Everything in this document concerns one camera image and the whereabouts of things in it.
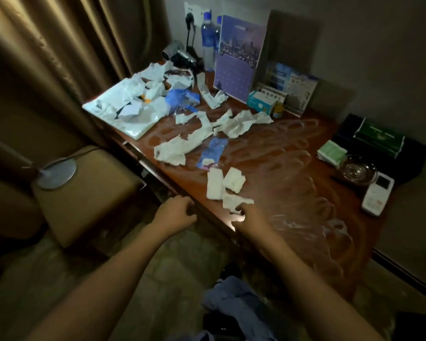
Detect person's right hand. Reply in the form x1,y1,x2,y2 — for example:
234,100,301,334
231,204,274,242

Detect person's left hand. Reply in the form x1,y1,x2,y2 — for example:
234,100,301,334
151,195,197,239

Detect blue plastic wrapper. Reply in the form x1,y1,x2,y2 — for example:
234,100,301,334
165,87,201,114
196,136,230,171

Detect white paper scraps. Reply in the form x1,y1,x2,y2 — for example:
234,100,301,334
92,60,274,214

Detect person's left forearm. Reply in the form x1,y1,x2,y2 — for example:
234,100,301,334
28,227,169,341

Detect person's right forearm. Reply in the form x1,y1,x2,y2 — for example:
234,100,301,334
261,232,384,341

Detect reddish wooden desk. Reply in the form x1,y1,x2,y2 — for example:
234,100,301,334
103,67,384,303

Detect person's blue trousers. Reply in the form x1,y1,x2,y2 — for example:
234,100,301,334
199,275,285,341

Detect purple desk calendar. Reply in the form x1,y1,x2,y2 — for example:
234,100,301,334
213,14,268,104

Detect beige padded stool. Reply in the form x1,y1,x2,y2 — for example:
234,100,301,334
32,145,146,249

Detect small green white packet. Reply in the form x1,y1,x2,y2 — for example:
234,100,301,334
317,140,349,168

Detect clear glass ashtray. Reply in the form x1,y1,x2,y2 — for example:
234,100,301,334
338,154,379,187

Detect small teal box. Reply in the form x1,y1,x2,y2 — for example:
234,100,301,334
246,90,278,116

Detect white remote control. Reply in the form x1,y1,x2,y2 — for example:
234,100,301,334
361,172,396,216

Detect silver hair dryer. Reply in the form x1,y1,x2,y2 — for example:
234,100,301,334
162,40,205,72

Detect black tissue box green label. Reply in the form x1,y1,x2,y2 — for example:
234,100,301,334
334,113,426,185

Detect clear water bottle blue label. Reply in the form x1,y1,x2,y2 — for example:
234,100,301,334
201,10,220,72

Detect brown curtain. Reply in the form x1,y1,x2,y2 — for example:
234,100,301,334
0,0,171,168

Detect white wall outlet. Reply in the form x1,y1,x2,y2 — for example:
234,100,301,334
185,2,207,29

